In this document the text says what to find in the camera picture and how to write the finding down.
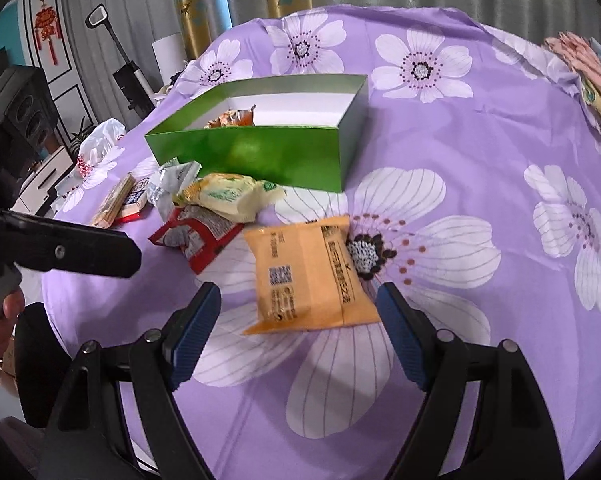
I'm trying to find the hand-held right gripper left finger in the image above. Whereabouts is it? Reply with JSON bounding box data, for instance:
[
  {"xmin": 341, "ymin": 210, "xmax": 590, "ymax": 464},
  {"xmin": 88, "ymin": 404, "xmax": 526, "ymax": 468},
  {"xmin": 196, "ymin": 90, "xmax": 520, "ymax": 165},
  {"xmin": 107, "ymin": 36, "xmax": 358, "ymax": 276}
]
[{"xmin": 40, "ymin": 281, "xmax": 222, "ymax": 480}]

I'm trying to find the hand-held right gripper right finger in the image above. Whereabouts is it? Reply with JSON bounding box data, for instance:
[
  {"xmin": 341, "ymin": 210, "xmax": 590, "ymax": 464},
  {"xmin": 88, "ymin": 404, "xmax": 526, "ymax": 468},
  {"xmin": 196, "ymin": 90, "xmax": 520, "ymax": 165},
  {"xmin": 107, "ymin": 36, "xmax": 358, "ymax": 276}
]
[{"xmin": 375, "ymin": 281, "xmax": 566, "ymax": 480}]

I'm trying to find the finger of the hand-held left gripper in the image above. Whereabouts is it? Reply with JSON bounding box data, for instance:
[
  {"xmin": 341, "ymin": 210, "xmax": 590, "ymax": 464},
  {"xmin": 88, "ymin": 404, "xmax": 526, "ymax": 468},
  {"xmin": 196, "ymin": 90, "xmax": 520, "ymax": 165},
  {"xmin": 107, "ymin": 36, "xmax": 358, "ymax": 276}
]
[{"xmin": 3, "ymin": 212, "xmax": 142, "ymax": 279}]

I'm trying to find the tan wafer packet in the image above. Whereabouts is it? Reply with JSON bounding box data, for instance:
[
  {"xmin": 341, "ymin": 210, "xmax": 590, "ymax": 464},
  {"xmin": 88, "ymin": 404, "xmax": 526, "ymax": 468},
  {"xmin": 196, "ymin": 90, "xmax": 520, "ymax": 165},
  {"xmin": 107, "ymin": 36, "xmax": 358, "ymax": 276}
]
[{"xmin": 91, "ymin": 172, "xmax": 136, "ymax": 228}]

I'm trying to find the white blue snack packet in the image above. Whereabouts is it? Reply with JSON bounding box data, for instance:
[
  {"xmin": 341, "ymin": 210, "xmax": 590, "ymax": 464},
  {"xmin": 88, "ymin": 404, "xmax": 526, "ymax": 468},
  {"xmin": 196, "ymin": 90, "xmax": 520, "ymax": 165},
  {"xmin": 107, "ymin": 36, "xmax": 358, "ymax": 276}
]
[{"xmin": 116, "ymin": 177, "xmax": 150, "ymax": 224}]

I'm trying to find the red snack packet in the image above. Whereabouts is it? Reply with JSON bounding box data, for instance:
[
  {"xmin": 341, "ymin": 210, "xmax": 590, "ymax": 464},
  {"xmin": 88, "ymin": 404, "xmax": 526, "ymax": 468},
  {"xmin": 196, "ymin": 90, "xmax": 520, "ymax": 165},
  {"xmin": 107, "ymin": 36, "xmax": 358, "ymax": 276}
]
[{"xmin": 148, "ymin": 204, "xmax": 245, "ymax": 276}]

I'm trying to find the green cardboard box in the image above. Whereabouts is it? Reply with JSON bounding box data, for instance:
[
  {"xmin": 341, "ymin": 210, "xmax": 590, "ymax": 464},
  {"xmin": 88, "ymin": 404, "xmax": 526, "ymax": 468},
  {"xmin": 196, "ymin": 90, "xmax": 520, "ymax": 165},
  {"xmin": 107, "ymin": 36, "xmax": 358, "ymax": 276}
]
[{"xmin": 144, "ymin": 74, "xmax": 370, "ymax": 195}]

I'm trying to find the person's left hand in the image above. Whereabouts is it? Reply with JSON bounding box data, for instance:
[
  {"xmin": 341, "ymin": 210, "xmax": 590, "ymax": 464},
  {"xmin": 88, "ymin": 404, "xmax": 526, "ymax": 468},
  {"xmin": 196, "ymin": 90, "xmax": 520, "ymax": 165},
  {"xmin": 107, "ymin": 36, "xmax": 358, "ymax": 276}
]
[{"xmin": 0, "ymin": 290, "xmax": 26, "ymax": 357}]

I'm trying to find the white cabinet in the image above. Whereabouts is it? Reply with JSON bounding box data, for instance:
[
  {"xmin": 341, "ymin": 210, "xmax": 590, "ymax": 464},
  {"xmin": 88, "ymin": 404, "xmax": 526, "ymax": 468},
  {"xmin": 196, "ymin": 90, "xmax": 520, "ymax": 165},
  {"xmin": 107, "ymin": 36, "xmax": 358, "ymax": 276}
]
[{"xmin": 10, "ymin": 145, "xmax": 76, "ymax": 216}]

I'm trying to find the green potted plant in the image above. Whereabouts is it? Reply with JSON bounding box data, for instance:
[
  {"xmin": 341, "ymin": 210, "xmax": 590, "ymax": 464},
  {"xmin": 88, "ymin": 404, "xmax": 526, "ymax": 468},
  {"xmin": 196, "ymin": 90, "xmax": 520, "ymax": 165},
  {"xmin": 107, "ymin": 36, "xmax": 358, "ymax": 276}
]
[{"xmin": 63, "ymin": 117, "xmax": 94, "ymax": 156}]

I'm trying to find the white plastic bag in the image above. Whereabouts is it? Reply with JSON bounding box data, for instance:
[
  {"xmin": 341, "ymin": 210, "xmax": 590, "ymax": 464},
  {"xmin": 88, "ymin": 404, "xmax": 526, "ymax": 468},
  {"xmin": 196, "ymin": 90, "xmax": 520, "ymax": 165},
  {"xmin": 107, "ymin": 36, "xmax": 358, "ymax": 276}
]
[{"xmin": 55, "ymin": 118, "xmax": 127, "ymax": 196}]

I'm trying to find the white sheer curtain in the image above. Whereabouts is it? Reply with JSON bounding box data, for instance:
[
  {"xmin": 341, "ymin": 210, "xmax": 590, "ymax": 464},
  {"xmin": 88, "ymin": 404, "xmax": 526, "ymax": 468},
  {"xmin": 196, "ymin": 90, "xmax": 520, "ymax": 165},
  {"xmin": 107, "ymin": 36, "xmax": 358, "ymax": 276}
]
[{"xmin": 63, "ymin": 0, "xmax": 181, "ymax": 126}]

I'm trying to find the silver snack packet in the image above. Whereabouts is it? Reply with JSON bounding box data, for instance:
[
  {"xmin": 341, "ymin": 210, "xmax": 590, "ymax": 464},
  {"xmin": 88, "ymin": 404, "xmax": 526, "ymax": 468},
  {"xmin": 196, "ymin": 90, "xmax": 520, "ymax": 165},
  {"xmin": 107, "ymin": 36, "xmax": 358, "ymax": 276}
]
[{"xmin": 148, "ymin": 157, "xmax": 202, "ymax": 208}]

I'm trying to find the black white floor washer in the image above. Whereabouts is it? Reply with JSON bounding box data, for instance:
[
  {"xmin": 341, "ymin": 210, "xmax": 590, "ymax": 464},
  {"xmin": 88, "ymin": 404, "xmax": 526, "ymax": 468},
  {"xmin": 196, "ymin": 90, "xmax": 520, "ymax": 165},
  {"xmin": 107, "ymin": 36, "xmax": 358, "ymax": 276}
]
[{"xmin": 84, "ymin": 4, "xmax": 156, "ymax": 116}]

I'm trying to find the white box appliance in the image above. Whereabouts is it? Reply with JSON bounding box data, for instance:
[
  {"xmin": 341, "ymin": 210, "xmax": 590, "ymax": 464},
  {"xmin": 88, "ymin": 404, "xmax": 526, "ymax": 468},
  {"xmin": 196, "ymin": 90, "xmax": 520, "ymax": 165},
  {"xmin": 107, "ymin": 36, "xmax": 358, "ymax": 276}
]
[{"xmin": 151, "ymin": 32, "xmax": 188, "ymax": 81}]

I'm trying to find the purple floral tablecloth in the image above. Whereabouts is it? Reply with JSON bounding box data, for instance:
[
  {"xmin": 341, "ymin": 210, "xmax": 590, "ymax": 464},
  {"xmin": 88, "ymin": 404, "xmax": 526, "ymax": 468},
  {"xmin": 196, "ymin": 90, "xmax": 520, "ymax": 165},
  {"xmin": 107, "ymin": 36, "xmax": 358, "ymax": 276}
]
[{"xmin": 40, "ymin": 2, "xmax": 601, "ymax": 480}]

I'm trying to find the orange brown snack packet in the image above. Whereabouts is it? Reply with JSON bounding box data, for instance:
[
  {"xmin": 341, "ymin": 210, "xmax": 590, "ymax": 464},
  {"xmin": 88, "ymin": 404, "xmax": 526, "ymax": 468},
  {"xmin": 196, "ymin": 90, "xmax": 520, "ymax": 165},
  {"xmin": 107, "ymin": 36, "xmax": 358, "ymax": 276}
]
[{"xmin": 204, "ymin": 104, "xmax": 257, "ymax": 130}]

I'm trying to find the pile of folded clothes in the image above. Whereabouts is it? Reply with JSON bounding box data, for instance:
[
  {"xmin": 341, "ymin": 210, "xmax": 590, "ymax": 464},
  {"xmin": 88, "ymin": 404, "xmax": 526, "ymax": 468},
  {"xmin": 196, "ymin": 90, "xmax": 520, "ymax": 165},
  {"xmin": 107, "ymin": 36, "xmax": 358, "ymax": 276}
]
[{"xmin": 543, "ymin": 31, "xmax": 601, "ymax": 133}]

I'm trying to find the red knot wall ornament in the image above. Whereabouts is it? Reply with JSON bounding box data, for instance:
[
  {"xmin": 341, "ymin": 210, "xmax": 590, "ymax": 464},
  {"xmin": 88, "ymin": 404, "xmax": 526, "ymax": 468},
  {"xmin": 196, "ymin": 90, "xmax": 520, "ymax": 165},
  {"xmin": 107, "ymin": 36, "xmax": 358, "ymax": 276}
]
[{"xmin": 33, "ymin": 0, "xmax": 64, "ymax": 66}]

